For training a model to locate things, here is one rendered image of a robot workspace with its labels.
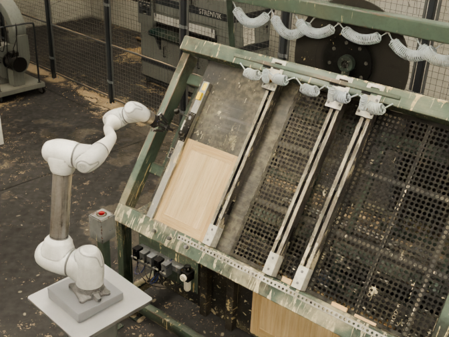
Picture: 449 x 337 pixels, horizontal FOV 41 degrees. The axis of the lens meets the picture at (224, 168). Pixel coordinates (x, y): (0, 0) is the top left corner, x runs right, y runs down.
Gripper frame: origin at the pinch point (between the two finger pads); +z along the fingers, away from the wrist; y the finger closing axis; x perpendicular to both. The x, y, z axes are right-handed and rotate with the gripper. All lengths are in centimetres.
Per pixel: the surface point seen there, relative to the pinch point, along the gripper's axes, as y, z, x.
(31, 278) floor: 144, 46, -104
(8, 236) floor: 131, 64, -167
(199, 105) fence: -21.6, 11.6, 6.8
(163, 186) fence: 35.6, 11.6, 5.7
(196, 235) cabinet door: 54, 14, 42
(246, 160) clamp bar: 1, 9, 57
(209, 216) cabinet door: 41, 14, 45
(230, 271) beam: 64, 11, 75
